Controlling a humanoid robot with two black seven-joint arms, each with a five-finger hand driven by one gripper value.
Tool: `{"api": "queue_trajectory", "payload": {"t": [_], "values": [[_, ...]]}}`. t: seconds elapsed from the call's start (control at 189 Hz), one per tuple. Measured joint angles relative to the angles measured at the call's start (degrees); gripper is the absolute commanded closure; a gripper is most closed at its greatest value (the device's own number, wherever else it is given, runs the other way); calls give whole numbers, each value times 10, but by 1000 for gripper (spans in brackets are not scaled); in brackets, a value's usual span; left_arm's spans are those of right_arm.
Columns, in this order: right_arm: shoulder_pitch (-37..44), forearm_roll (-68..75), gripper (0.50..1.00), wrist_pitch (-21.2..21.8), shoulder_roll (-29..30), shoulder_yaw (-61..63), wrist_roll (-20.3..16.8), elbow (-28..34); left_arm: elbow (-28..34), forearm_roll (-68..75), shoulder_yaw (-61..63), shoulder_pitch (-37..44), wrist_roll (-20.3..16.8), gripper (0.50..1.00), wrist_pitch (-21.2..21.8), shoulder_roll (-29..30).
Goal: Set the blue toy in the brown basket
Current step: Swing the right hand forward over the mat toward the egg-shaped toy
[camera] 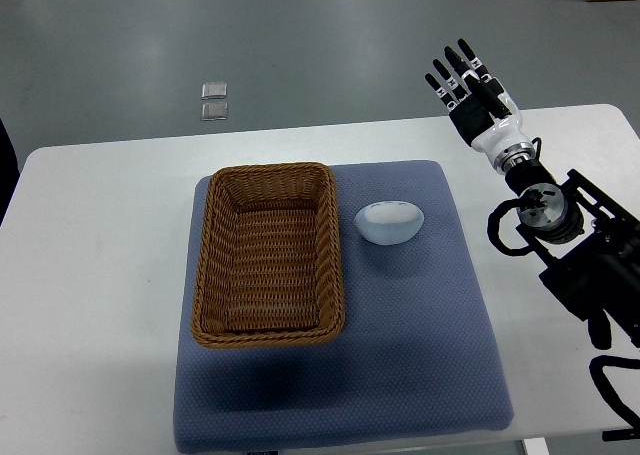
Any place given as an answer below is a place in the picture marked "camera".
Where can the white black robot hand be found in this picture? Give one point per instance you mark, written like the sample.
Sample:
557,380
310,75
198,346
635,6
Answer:
493,127

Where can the metal floor plate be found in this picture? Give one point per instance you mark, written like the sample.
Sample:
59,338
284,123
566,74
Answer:
214,111
214,90

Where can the upper metal floor plate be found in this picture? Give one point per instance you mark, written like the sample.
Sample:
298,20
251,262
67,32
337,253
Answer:
214,90

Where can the lower metal floor plate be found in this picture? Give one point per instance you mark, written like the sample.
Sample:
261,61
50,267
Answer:
214,111

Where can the dark object at left edge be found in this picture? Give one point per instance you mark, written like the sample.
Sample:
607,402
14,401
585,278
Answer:
9,170

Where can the brown wicker basket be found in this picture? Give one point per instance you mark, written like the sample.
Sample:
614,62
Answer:
269,270

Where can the blue quilted mat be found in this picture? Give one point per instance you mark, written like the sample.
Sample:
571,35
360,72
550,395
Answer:
416,357

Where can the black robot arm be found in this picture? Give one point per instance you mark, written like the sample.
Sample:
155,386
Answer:
588,242

